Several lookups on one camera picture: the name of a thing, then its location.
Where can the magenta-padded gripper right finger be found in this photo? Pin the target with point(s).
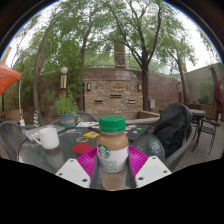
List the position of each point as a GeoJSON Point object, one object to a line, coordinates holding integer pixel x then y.
{"type": "Point", "coordinates": [151, 170]}

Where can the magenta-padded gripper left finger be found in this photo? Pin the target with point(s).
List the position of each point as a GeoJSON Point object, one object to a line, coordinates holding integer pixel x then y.
{"type": "Point", "coordinates": [73, 171]}

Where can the green-capped coffee drink bottle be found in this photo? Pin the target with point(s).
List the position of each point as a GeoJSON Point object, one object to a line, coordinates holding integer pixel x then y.
{"type": "Point", "coordinates": [112, 150]}

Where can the flat round red coaster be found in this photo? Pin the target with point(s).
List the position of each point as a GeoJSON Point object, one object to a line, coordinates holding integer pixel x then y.
{"type": "Point", "coordinates": [81, 148]}

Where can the round brown sticker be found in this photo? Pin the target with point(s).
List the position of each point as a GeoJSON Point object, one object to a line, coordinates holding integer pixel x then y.
{"type": "Point", "coordinates": [82, 139]}

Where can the colourful sticker card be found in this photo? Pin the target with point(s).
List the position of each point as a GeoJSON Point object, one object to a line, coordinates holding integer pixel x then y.
{"type": "Point", "coordinates": [73, 131]}

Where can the white ceramic mug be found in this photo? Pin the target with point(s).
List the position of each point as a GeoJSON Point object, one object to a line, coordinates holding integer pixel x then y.
{"type": "Point", "coordinates": [50, 138]}

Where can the black jacket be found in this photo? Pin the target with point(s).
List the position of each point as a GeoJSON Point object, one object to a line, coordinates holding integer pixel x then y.
{"type": "Point", "coordinates": [173, 126]}

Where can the grey laptop with stickers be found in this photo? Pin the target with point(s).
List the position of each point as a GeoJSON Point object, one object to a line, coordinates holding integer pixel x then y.
{"type": "Point", "coordinates": [33, 132]}

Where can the green plant in blue pot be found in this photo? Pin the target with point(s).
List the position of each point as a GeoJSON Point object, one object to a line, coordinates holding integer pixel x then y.
{"type": "Point", "coordinates": [66, 110]}

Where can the blue yellow striped cone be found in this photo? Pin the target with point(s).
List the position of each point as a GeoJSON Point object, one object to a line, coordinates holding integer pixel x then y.
{"type": "Point", "coordinates": [36, 119]}

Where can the black metal chair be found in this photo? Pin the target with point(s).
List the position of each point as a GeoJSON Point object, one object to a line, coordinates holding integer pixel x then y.
{"type": "Point", "coordinates": [208, 130]}

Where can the dark-trunk leafy tree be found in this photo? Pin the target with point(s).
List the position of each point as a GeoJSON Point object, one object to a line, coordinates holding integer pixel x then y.
{"type": "Point", "coordinates": [145, 86]}

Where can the leaning leafy tree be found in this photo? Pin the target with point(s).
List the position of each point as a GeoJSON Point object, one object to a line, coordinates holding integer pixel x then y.
{"type": "Point", "coordinates": [38, 86]}

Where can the folded maroon umbrella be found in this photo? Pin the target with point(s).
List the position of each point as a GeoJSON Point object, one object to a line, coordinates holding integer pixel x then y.
{"type": "Point", "coordinates": [217, 90]}

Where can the orange patio umbrella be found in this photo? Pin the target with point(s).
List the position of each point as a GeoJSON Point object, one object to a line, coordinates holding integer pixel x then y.
{"type": "Point", "coordinates": [7, 78]}

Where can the grey wall utility box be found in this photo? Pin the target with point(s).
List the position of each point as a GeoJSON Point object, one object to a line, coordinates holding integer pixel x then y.
{"type": "Point", "coordinates": [152, 104]}

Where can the stone brick fountain wall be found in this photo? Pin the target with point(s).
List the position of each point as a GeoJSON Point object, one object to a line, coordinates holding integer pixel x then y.
{"type": "Point", "coordinates": [113, 96]}

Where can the black wall lantern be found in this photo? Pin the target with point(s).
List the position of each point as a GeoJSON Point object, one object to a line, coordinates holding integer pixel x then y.
{"type": "Point", "coordinates": [88, 86]}
{"type": "Point", "coordinates": [139, 87]}

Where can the globe-topped wooden lamp post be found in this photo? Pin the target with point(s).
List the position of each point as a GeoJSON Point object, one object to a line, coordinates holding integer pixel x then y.
{"type": "Point", "coordinates": [63, 81]}

